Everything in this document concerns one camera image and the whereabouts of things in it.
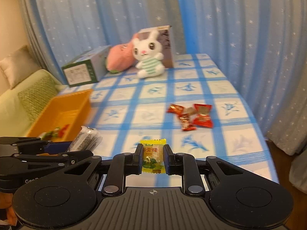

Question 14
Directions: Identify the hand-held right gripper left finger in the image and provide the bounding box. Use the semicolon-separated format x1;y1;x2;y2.
58;144;144;196

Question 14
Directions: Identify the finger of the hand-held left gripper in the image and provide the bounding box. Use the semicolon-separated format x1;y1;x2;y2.
0;136;72;155
0;150;94;176

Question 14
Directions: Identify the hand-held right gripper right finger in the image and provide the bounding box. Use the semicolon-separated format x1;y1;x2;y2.
163;144;250;196

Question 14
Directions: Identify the yellow green candy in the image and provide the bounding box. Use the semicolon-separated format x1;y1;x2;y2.
140;139;167;173

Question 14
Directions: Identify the clear grey snack packet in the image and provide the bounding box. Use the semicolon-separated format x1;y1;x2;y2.
68;126;102;152

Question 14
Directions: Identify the shiny dark red candy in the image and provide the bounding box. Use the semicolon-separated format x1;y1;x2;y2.
178;114;197;132

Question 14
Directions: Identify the gold plastic tray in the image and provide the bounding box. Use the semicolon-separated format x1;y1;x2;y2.
25;89;93;142

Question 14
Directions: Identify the large red gold candy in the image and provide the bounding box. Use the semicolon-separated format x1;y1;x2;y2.
192;103;214;128

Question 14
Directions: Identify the person's left hand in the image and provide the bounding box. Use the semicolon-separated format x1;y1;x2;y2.
0;192;18;224

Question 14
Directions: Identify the blue checked tablecloth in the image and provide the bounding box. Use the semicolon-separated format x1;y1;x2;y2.
82;53;280;190

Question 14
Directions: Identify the green zigzag pillow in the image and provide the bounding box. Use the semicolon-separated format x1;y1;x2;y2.
18;75;63;122

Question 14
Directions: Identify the light green sofa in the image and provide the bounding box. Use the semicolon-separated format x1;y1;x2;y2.
0;68;64;139

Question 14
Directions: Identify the green cardboard box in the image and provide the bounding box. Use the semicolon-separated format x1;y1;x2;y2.
61;45;112;88

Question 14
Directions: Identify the beige satin pillow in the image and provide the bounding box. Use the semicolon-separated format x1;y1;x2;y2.
0;45;40;90

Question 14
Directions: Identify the white bunny plush toy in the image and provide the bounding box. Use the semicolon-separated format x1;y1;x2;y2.
132;30;166;79

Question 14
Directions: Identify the pink plush toy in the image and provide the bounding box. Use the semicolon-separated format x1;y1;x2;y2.
106;34;141;73

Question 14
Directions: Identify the dark box behind bunny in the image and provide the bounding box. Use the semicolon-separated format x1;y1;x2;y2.
138;25;175;69

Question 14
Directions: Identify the grey fabric furniture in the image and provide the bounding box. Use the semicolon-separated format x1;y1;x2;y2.
289;153;307;197

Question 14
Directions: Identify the blue star curtain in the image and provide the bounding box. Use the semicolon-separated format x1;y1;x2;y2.
18;0;185;87
175;0;307;156

